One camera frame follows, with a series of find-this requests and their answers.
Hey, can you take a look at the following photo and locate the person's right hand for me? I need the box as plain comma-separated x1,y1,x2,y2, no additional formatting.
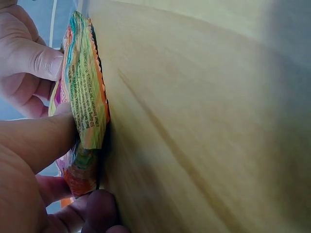
0,4,65,119

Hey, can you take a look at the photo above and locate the person's left hand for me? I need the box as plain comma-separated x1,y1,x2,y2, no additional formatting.
0,102,130,233

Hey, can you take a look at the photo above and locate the colourful snack packet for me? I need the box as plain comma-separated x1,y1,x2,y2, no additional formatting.
47,10,111,198

